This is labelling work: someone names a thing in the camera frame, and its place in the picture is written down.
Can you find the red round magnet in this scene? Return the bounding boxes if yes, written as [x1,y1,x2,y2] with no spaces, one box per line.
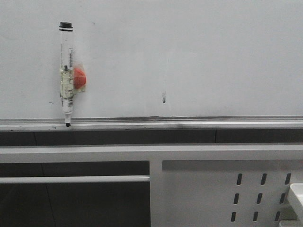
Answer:
[73,61,87,93]

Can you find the white metal pegboard stand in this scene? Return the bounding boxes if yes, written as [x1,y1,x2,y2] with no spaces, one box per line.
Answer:
[0,144,303,227]

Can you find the white whiteboard marker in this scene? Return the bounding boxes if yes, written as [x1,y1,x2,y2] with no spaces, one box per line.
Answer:
[59,22,74,127]

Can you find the white upper plastic tray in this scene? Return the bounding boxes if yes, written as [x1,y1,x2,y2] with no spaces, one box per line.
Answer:
[287,183,303,223]

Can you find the white whiteboard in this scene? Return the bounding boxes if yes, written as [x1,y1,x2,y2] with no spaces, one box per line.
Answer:
[0,0,303,131]

